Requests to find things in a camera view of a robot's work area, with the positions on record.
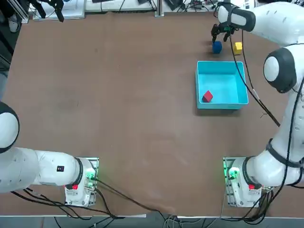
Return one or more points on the black stand legs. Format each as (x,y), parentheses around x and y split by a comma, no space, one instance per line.
(59,12)

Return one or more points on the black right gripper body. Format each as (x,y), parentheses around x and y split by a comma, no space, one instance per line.
(225,28)

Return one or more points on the cyan plastic box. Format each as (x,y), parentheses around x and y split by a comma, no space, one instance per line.
(225,80)

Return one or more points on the red wooden block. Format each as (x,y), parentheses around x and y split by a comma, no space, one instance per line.
(207,96)

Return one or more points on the blue wooden block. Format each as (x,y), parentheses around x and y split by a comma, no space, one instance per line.
(217,47)

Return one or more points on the white shoe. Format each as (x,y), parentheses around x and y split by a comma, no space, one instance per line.
(14,23)

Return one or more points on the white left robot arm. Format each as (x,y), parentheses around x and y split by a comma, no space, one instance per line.
(47,168)

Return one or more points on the yellow wooden block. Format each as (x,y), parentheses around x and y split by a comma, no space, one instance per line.
(237,48)

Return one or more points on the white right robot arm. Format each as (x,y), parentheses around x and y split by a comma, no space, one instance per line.
(280,23)

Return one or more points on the aluminium profile post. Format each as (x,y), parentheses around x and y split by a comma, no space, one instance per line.
(159,8)

